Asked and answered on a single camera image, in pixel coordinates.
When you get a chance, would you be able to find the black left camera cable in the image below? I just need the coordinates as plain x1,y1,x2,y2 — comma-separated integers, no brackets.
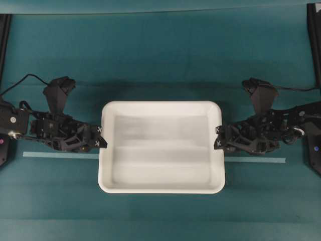
0,73,51,96

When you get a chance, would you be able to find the black right camera cable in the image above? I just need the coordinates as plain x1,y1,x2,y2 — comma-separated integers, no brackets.
273,85,317,91

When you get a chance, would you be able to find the teal table cloth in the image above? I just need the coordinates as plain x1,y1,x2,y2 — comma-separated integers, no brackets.
1,6,320,240

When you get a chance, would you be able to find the black camera cable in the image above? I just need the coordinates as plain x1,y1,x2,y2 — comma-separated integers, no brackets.
0,73,51,96
273,85,317,91

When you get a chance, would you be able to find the light blue tape strip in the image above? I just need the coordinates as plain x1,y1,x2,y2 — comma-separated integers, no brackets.
23,152,286,164

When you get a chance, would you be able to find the black left frame rail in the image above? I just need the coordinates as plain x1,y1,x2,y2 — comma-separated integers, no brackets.
0,14,12,80

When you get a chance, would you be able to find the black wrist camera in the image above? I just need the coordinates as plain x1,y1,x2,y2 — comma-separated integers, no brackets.
242,78,278,114
43,76,76,114

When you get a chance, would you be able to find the white plastic tray case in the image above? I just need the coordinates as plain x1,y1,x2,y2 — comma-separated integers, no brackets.
98,101,226,194

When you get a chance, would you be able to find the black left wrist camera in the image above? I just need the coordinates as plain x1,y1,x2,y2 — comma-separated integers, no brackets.
43,76,76,114

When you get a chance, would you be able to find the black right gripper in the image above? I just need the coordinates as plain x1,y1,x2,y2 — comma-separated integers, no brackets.
213,111,289,155

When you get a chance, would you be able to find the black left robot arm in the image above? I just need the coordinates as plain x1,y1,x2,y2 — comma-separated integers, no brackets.
1,98,107,166

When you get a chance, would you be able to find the black right frame rail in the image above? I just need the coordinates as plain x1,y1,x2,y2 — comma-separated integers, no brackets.
307,3,320,88

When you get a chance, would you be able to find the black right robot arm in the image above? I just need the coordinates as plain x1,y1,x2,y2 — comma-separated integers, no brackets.
214,102,320,173

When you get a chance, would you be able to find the black frame rail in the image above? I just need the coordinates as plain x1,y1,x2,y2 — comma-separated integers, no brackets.
307,3,320,88
0,14,12,80

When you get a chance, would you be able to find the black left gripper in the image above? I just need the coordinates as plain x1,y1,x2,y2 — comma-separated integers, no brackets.
30,112,108,152

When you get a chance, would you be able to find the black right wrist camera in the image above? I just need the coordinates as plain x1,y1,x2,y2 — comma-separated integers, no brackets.
242,78,278,114

